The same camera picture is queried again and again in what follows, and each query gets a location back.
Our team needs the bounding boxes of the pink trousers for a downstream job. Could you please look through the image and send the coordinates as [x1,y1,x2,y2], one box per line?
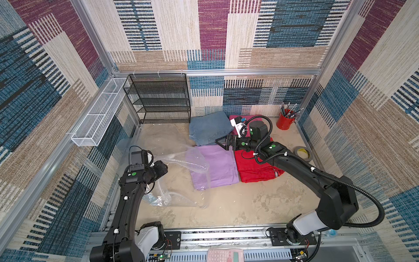
[229,115,254,137]

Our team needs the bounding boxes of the blue denim jeans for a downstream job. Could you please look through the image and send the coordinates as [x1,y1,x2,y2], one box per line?
[189,111,233,146]

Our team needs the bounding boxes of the lilac garment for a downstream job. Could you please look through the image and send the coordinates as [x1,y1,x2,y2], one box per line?
[191,145,239,191]

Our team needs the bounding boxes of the red garment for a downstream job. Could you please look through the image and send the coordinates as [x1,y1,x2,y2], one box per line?
[234,150,285,183]

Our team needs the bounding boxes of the clear plastic vacuum bag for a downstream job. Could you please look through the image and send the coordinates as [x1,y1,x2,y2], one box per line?
[116,125,210,209]

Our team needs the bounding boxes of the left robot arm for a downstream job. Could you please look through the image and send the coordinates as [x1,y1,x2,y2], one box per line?
[89,160,168,262]

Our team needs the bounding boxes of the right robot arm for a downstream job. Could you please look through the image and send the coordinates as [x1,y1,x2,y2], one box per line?
[215,116,385,245]

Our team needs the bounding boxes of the red pen holder cup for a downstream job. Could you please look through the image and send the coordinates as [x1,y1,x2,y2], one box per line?
[276,109,295,131]

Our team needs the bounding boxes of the grey tape roll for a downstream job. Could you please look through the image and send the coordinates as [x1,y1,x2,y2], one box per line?
[294,146,313,162]

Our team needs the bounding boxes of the black mesh shelf rack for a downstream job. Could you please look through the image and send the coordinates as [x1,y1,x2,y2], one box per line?
[124,73,192,124]

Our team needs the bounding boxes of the pink calculator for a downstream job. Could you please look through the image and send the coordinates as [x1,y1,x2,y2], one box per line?
[206,248,244,262]

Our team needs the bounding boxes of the blue tape dispenser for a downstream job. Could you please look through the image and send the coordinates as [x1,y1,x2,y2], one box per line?
[325,229,337,238]

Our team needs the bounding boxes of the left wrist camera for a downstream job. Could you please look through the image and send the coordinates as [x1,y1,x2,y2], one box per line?
[130,150,149,172]

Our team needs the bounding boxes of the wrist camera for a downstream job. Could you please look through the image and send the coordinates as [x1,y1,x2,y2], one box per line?
[236,117,246,138]
[130,150,149,172]

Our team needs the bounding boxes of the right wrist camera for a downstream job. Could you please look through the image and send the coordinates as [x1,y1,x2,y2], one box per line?
[236,117,246,138]

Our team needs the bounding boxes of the black cable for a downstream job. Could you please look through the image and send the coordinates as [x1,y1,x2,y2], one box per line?
[128,145,155,168]

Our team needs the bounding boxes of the white wire mesh basket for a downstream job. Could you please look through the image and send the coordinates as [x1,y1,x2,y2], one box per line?
[72,78,126,147]

